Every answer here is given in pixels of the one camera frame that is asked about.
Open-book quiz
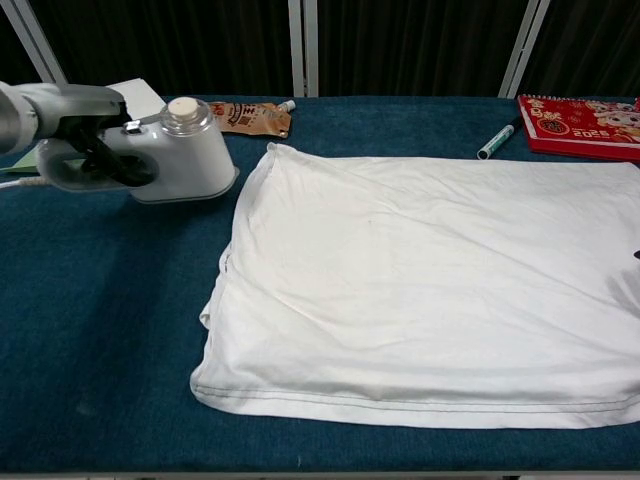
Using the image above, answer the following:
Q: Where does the white and blue cardboard box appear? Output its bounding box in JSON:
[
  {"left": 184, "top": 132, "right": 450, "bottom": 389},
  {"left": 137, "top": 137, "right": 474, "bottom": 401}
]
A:
[{"left": 106, "top": 77, "right": 167, "bottom": 120}]

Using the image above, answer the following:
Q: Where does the white shirt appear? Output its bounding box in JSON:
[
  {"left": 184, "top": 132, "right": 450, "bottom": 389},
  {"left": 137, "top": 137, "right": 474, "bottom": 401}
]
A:
[{"left": 188, "top": 141, "right": 640, "bottom": 431}]

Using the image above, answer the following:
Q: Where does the red 2026 desk calendar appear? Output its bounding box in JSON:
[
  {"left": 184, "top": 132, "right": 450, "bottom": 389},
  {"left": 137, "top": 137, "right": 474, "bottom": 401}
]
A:
[{"left": 516, "top": 93, "right": 640, "bottom": 164}]

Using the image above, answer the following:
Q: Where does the brown spouted food pouch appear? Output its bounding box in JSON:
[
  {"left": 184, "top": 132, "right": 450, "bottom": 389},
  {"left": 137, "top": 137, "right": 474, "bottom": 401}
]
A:
[{"left": 206, "top": 99, "right": 297, "bottom": 142}]

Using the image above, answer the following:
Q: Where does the white cable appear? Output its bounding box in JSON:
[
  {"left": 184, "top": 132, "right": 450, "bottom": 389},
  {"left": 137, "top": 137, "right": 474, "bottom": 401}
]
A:
[{"left": 0, "top": 175, "right": 45, "bottom": 192}]

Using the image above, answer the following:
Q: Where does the black curtain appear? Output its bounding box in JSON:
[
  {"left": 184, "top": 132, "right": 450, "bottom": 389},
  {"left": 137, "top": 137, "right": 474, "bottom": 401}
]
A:
[{"left": 0, "top": 0, "right": 640, "bottom": 99}]

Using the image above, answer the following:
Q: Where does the blue table cloth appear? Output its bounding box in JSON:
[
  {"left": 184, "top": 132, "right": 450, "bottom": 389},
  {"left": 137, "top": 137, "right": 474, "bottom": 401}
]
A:
[{"left": 0, "top": 95, "right": 640, "bottom": 474}]

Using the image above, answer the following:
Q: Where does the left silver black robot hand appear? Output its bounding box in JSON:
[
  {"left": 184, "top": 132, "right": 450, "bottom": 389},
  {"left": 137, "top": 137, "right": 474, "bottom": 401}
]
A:
[{"left": 33, "top": 83, "right": 157, "bottom": 188}]

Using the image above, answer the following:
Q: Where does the white metal frame post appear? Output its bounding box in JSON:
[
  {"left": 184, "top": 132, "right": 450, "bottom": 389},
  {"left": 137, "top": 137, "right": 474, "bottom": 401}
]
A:
[
  {"left": 286, "top": 0, "right": 320, "bottom": 99},
  {"left": 497, "top": 0, "right": 552, "bottom": 100},
  {"left": 0, "top": 0, "right": 69, "bottom": 86}
]

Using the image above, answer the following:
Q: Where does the white handheld steam iron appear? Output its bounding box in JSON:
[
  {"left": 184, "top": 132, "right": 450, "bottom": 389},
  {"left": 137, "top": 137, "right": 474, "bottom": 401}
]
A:
[{"left": 35, "top": 95, "right": 241, "bottom": 206}]

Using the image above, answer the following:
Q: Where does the green and white marker pen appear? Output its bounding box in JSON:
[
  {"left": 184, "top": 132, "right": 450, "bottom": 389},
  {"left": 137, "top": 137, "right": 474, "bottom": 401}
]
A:
[{"left": 476, "top": 117, "right": 524, "bottom": 161}]

